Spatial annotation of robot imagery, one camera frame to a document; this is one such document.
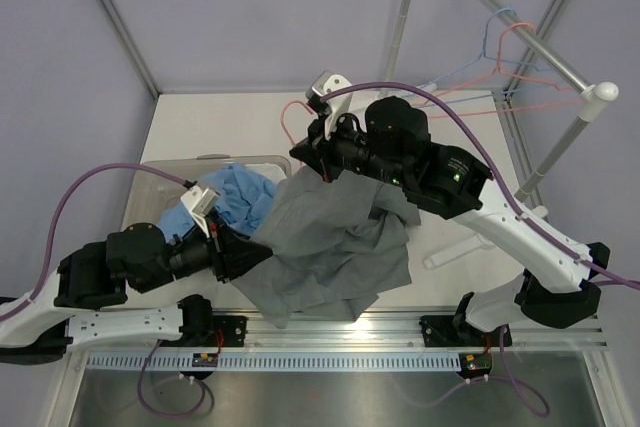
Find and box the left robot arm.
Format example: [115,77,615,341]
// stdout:
[1,217,273,365]

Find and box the white shirt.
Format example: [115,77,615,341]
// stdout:
[246,163,287,185]

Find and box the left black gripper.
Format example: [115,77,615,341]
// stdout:
[135,209,274,295]

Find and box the pink hanger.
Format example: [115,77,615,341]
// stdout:
[279,100,314,146]
[429,21,586,119]

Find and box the white clothes rack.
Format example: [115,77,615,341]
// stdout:
[384,0,619,202]

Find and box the grey shirt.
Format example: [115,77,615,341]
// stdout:
[233,167,421,328]

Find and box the aluminium mounting rail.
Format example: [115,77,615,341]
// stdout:
[63,310,609,352]

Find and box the left aluminium frame post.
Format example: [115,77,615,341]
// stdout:
[96,0,162,101]

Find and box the white slotted cable duct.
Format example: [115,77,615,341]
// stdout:
[86,350,461,373]

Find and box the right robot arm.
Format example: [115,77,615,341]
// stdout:
[290,94,610,347]

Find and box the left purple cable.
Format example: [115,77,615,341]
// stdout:
[0,162,216,416]

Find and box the blue shirt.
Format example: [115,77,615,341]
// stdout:
[157,162,279,246]

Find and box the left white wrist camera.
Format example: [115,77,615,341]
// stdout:
[180,184,219,238]

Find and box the grey transparent plastic bin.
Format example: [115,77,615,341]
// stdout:
[122,154,293,227]

